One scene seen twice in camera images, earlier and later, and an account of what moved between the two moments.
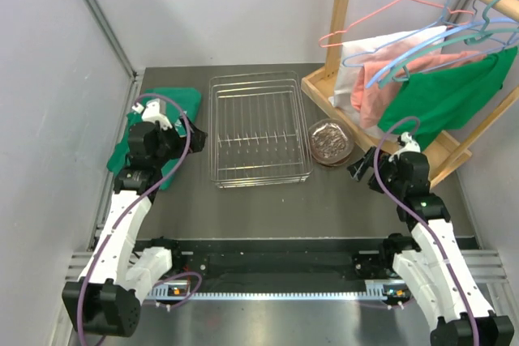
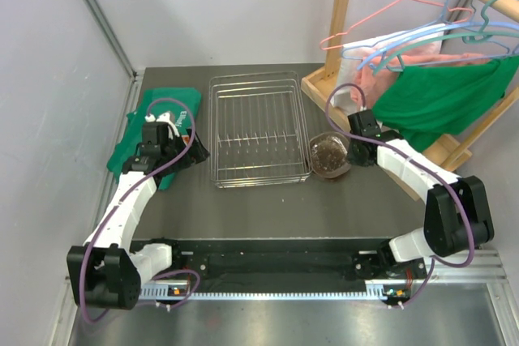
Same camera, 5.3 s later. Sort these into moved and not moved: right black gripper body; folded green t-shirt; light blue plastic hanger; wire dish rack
Moved: right black gripper body; light blue plastic hanger
Not moved: folded green t-shirt; wire dish rack
